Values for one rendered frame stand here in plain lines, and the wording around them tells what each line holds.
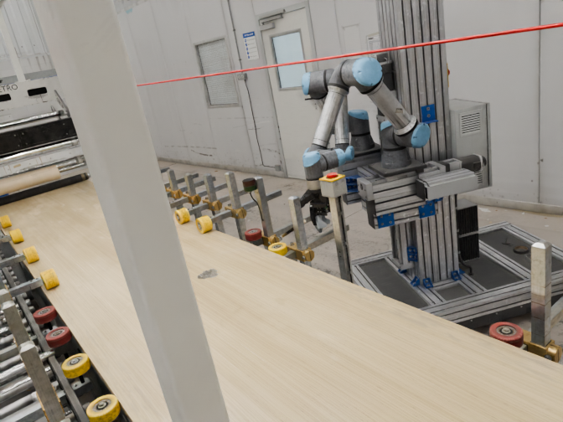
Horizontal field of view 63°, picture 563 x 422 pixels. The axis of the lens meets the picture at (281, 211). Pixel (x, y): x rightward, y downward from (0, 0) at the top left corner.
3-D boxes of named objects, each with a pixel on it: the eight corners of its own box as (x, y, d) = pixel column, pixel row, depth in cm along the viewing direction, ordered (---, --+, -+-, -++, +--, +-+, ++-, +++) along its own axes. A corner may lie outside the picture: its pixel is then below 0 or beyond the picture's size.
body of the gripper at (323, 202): (327, 217, 196) (322, 191, 192) (309, 217, 201) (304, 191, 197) (334, 210, 202) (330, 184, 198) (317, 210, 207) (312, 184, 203)
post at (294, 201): (311, 291, 212) (293, 194, 196) (316, 294, 209) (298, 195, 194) (306, 295, 210) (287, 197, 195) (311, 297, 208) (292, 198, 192)
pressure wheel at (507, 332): (527, 374, 119) (527, 337, 116) (494, 375, 121) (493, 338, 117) (519, 354, 127) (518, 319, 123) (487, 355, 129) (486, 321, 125)
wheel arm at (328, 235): (344, 230, 225) (343, 222, 223) (349, 231, 222) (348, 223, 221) (275, 266, 202) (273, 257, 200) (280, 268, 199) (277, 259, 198)
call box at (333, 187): (335, 192, 177) (332, 172, 175) (348, 194, 172) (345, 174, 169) (322, 198, 173) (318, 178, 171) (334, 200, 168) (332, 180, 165)
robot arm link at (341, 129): (351, 69, 243) (356, 161, 243) (332, 72, 247) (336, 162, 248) (346, 63, 232) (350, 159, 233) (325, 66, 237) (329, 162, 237)
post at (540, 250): (536, 388, 134) (537, 238, 118) (550, 393, 131) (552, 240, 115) (530, 394, 132) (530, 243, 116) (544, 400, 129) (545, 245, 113)
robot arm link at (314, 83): (351, 136, 281) (325, 83, 235) (327, 138, 287) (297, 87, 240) (352, 119, 285) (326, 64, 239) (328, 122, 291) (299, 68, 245)
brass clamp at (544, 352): (513, 338, 136) (513, 324, 134) (563, 357, 125) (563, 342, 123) (503, 349, 132) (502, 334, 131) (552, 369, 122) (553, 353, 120)
